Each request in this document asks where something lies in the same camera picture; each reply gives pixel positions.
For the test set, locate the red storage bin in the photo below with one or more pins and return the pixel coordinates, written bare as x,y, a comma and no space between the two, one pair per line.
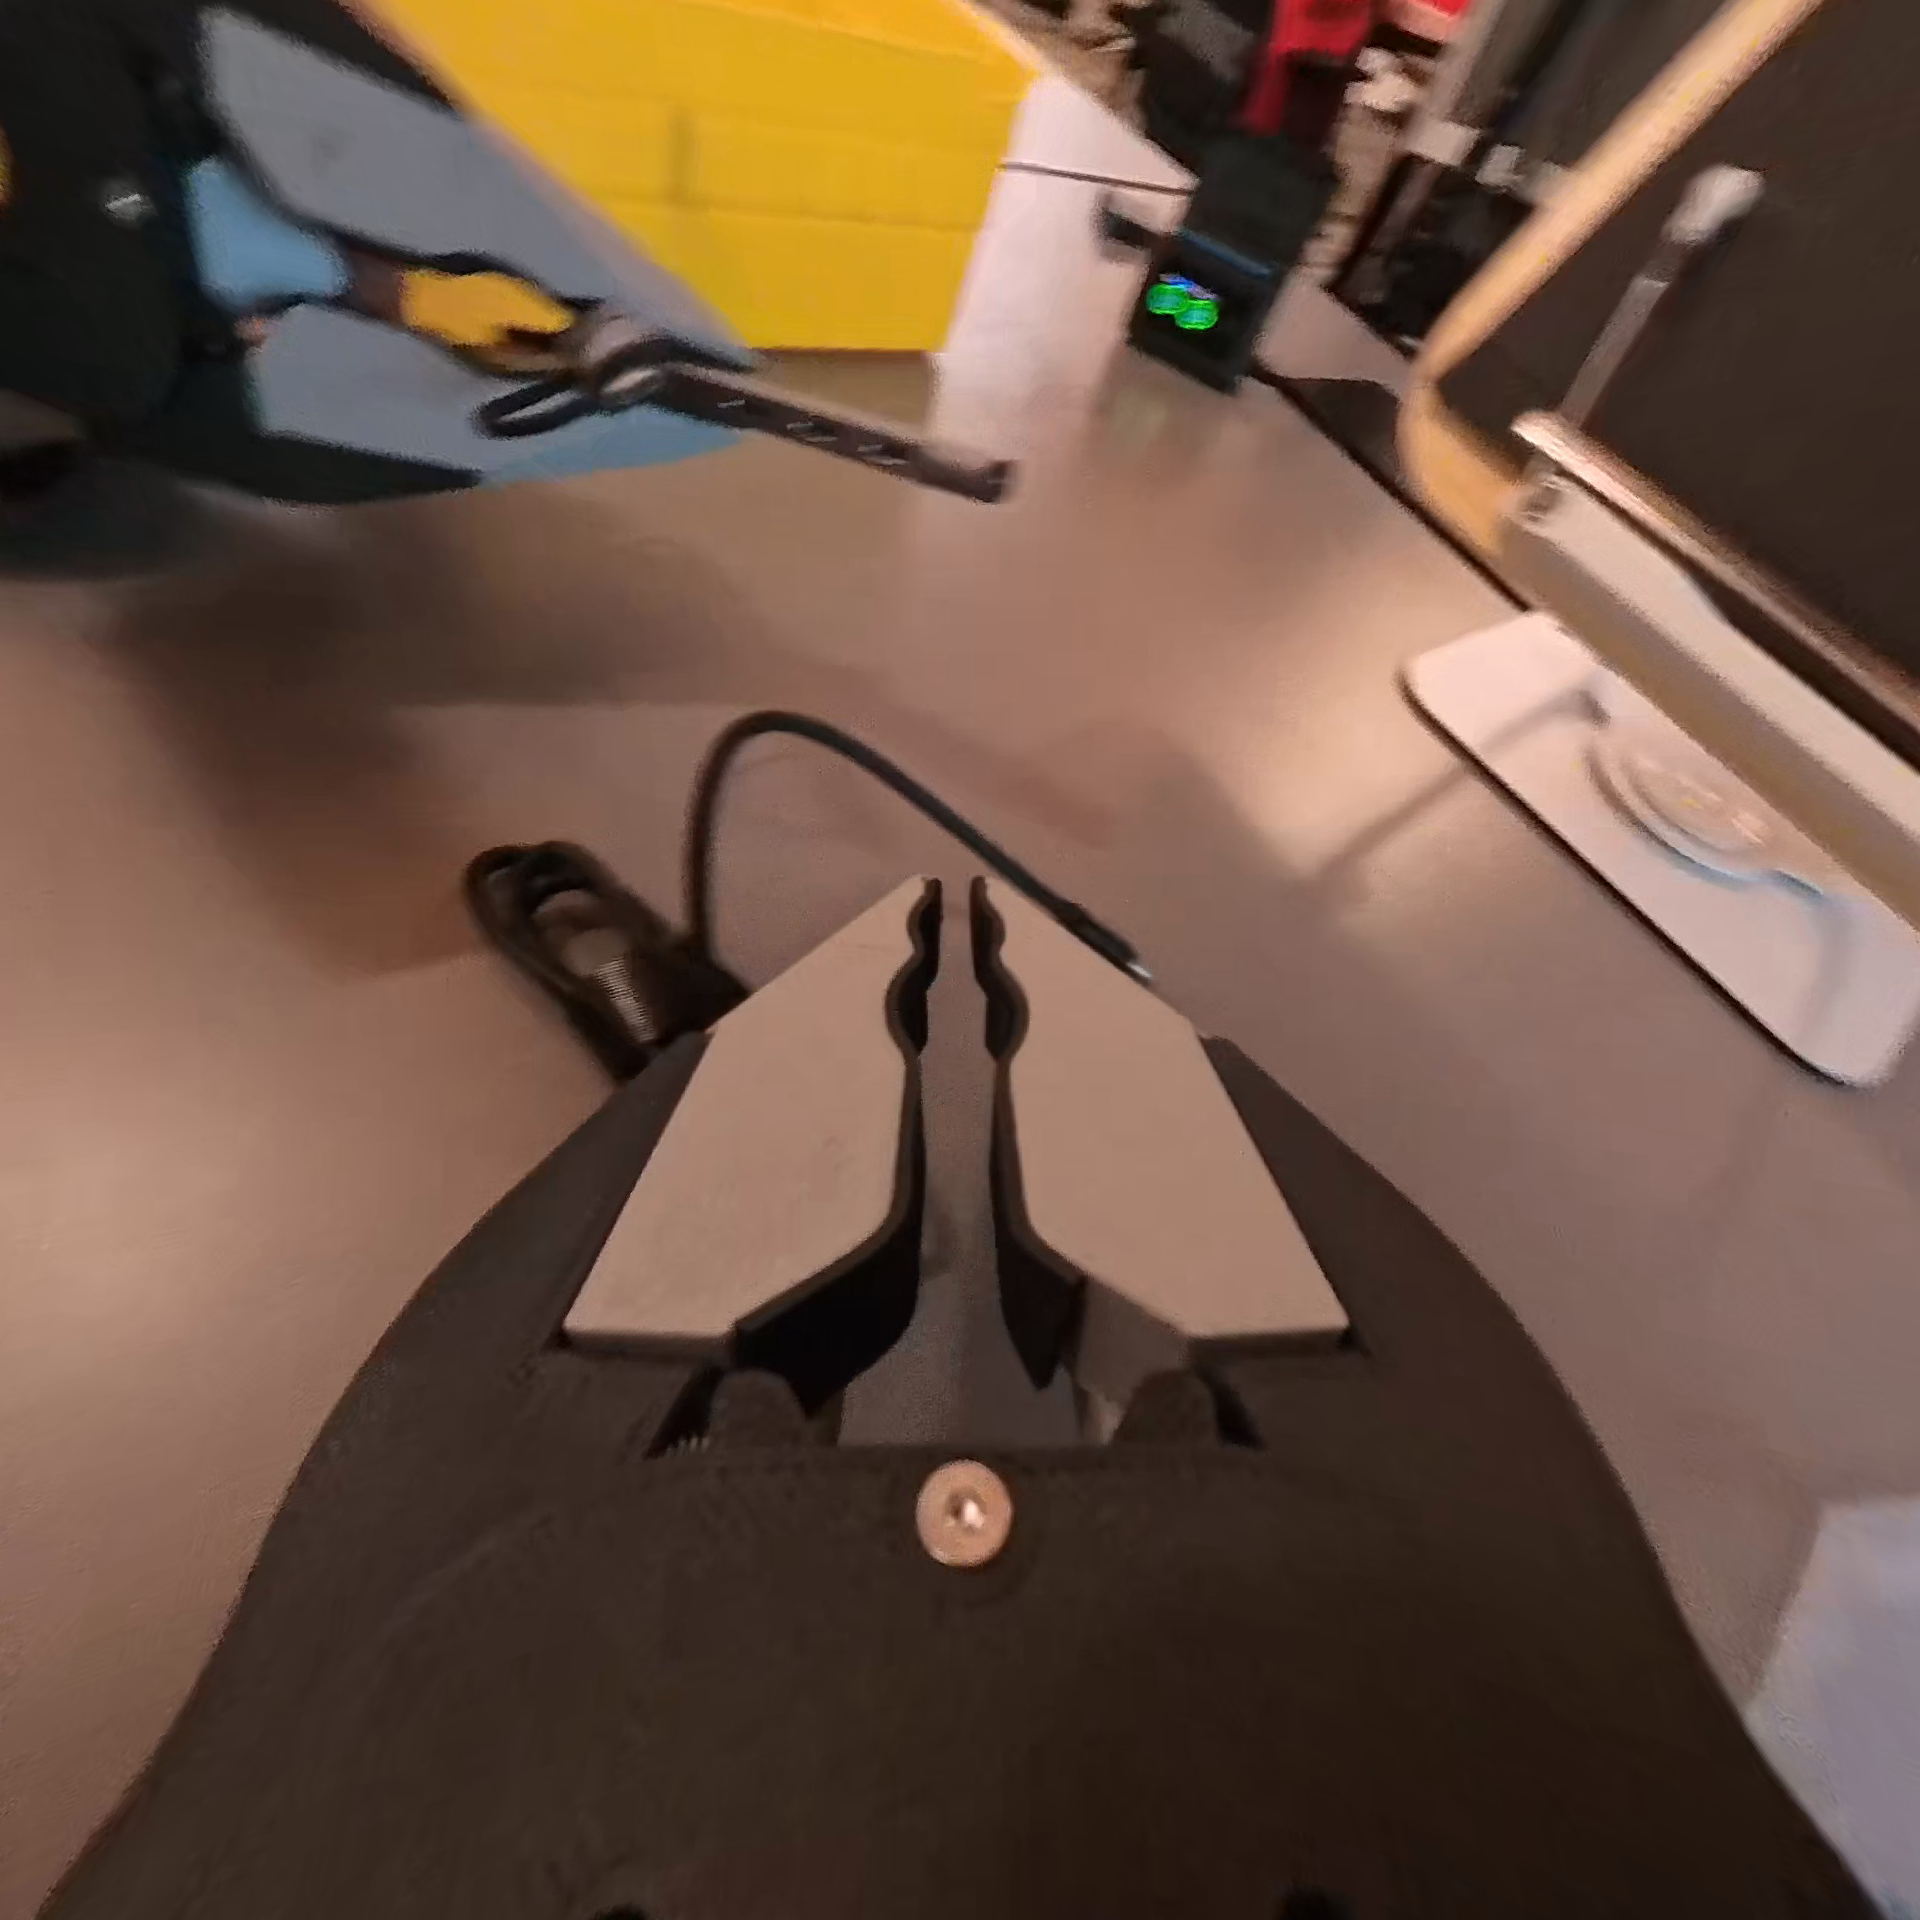
1291,61

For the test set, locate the black board with wooden rim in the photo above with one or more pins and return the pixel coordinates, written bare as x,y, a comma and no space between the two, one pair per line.
1800,300

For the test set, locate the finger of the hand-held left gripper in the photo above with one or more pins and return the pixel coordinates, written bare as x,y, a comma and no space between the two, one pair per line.
389,165
359,389

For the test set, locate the white board ledge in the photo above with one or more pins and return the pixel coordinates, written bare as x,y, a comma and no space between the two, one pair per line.
1681,599

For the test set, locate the white stand base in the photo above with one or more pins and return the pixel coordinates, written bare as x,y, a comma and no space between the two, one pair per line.
1547,750

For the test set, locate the black charging case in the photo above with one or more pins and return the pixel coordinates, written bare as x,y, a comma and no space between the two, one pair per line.
1223,224

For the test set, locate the small black device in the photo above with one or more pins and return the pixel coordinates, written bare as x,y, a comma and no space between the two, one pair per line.
1142,224

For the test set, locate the yellow plastic bin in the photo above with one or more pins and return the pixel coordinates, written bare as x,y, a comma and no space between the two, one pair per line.
781,182

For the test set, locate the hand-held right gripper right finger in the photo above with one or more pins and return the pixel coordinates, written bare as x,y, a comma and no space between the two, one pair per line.
1171,1172

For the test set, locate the pale plastic box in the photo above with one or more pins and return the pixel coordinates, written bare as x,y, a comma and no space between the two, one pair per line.
1852,1681

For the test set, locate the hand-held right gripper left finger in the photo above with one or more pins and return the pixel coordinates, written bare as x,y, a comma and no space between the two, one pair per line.
751,1172

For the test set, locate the dark grey usb hub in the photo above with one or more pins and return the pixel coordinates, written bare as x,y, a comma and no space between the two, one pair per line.
840,436

